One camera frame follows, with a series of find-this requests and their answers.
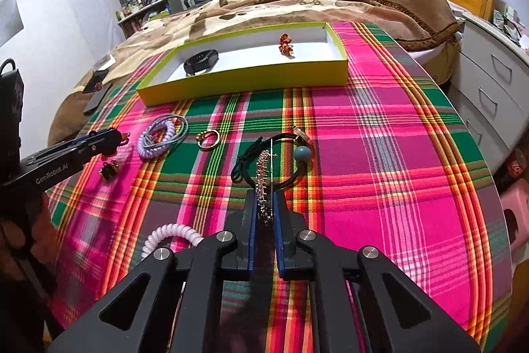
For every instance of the red orange hair clip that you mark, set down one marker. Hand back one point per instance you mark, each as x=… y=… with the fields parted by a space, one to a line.
x=286 y=44

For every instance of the red drink can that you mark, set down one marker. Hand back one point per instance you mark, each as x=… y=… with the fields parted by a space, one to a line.
x=518 y=167

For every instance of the white desk shelf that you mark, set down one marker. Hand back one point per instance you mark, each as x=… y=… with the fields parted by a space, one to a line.
x=157 y=7

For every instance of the black phone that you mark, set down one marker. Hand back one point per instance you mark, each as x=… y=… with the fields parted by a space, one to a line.
x=95 y=78
x=97 y=100

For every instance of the group of bottles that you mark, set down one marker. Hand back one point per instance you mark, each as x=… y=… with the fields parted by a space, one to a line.
x=130 y=3

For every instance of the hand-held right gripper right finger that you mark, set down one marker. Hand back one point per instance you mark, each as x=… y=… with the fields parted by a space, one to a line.
x=281 y=229

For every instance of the white drawer nightstand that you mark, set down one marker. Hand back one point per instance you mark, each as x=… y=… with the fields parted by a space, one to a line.
x=487 y=76

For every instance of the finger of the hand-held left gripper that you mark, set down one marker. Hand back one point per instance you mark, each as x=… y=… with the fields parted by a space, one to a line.
x=58 y=173
x=89 y=141

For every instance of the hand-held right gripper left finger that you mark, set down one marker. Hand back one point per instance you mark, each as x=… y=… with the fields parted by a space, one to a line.
x=250 y=220

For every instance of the white wall paper sheet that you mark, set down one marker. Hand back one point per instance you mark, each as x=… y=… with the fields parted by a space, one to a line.
x=10 y=20

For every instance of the brown patterned blanket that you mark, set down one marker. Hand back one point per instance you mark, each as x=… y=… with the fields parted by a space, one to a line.
x=289 y=1

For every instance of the pink plastic stool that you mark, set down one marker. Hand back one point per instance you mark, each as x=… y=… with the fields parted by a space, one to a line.
x=516 y=212

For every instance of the pink green plaid cloth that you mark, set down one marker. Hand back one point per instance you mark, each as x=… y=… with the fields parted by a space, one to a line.
x=372 y=171

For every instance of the yellow-green cardboard box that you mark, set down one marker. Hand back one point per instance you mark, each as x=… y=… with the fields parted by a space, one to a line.
x=248 y=78

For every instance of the orange beaded hair clip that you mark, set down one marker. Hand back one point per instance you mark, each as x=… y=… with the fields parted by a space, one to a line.
x=122 y=138

